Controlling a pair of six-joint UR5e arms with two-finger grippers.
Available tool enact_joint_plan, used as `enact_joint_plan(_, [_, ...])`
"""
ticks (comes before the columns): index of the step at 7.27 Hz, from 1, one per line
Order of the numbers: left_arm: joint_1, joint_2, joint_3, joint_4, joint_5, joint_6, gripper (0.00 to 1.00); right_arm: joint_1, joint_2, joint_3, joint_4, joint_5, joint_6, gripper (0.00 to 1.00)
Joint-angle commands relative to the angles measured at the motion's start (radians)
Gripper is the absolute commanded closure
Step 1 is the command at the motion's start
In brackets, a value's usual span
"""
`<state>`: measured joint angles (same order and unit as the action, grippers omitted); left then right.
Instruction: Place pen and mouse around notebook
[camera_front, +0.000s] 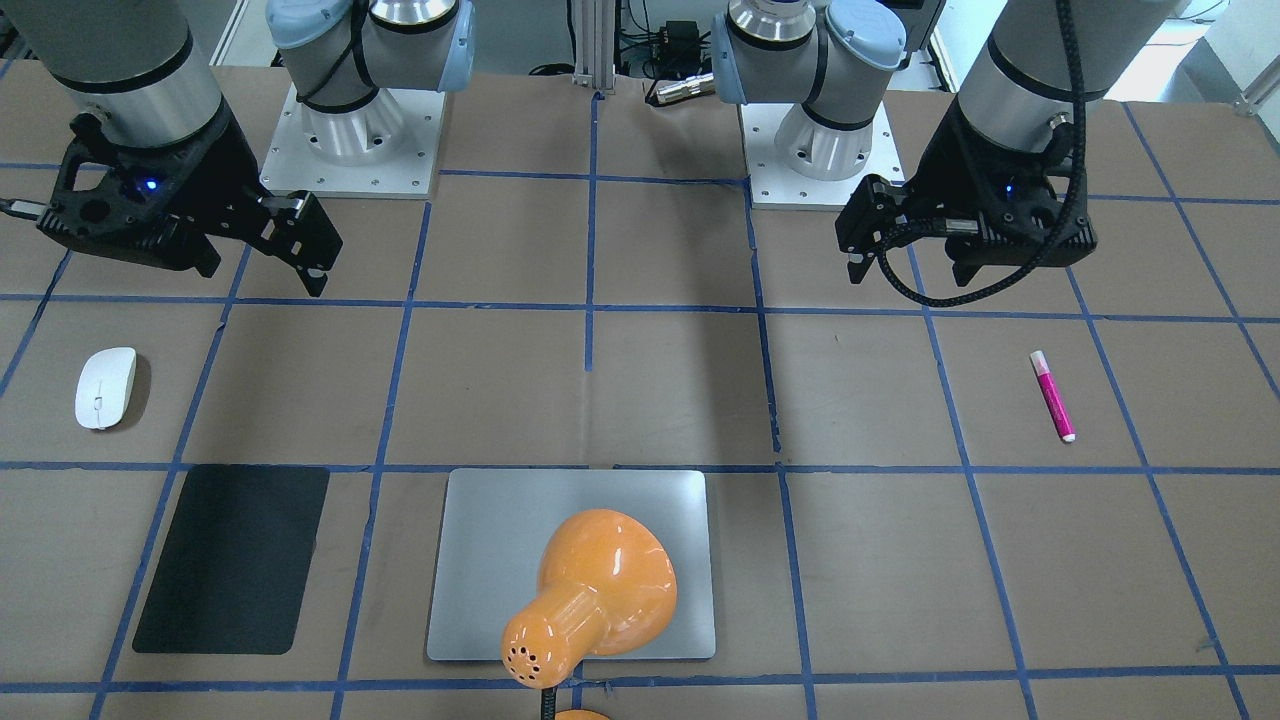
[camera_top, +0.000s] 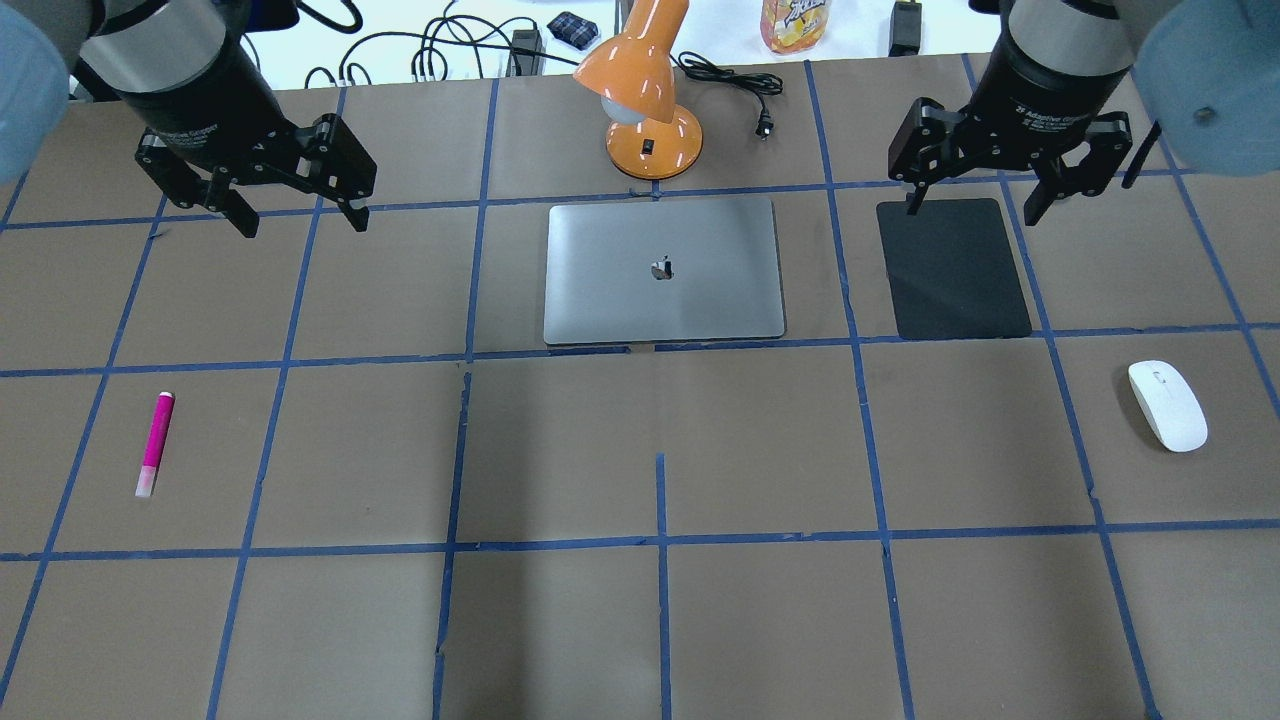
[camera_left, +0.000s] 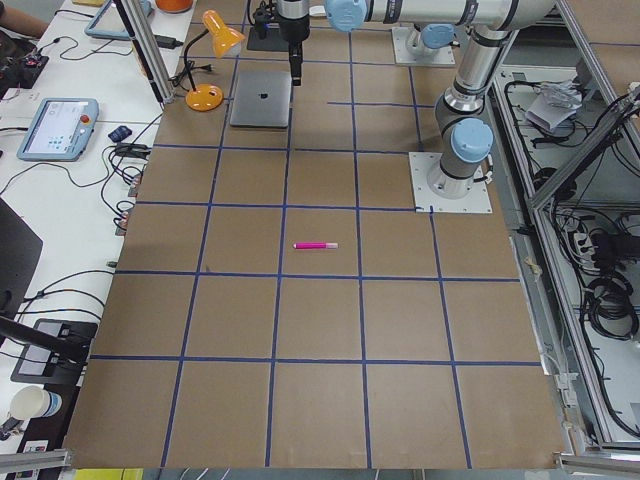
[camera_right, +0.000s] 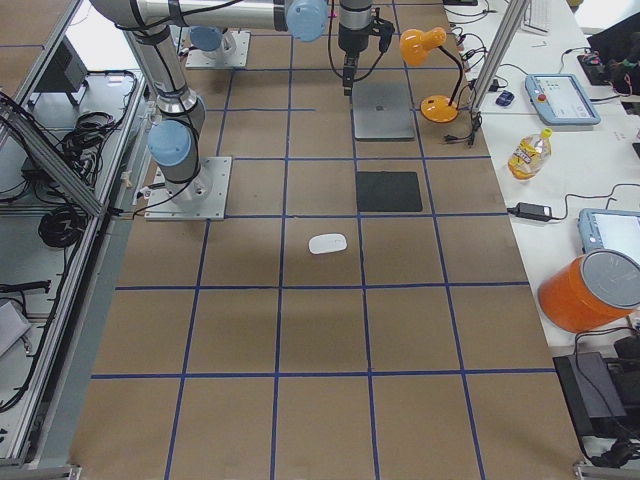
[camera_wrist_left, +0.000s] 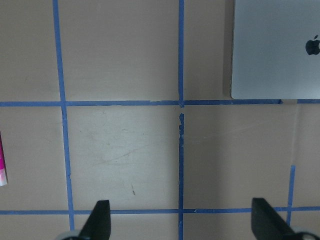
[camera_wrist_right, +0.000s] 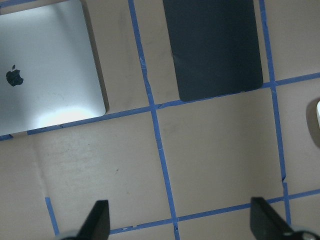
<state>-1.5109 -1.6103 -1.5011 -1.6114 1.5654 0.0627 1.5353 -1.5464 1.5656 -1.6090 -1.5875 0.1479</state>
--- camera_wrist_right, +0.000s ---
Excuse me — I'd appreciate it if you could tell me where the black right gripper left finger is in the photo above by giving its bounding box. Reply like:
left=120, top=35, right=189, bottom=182
left=76, top=200, right=110, bottom=240

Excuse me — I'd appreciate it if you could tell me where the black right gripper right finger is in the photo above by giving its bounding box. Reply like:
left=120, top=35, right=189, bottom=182
left=250, top=197, right=294, bottom=240

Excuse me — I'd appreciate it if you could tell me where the black mousepad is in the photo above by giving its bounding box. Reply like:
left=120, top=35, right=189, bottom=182
left=163, top=0, right=263, bottom=102

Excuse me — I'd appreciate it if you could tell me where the white computer mouse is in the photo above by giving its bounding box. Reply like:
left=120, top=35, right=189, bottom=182
left=316, top=101, right=320, bottom=128

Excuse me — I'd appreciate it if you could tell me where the silver laptop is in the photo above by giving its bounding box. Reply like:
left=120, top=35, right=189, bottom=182
left=0, top=0, right=107, bottom=136

